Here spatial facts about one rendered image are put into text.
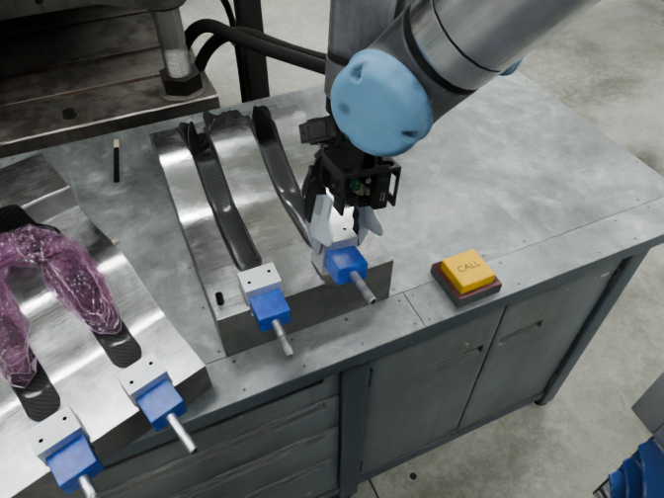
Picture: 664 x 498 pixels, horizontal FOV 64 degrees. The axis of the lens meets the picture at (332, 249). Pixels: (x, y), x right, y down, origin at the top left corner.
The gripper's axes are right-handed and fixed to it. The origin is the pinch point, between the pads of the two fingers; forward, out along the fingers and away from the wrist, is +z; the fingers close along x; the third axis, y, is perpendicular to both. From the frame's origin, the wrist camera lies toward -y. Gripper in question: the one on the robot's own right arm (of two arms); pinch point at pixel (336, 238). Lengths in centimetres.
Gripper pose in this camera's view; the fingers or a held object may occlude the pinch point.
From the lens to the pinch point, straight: 70.6
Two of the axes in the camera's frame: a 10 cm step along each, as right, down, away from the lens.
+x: 9.1, -2.0, 3.7
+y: 4.1, 5.6, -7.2
